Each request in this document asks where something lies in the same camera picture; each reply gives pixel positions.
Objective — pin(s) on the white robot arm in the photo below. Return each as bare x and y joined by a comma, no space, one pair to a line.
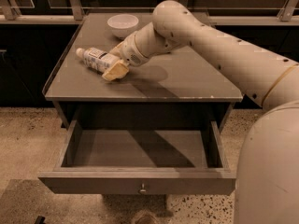
267,179

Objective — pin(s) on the open grey top drawer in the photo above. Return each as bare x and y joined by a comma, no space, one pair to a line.
98,161

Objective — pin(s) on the metal window railing frame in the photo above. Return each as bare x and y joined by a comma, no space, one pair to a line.
214,12

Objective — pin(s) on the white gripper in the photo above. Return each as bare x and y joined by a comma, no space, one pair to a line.
131,52

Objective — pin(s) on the white ceramic bowl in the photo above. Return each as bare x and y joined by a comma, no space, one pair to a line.
122,25

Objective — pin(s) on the metal drawer knob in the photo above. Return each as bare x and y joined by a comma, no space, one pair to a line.
142,189

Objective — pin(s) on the grey cabinet with top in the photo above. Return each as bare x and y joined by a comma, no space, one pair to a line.
178,90

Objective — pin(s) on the clear plastic water bottle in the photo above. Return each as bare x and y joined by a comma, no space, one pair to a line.
96,59

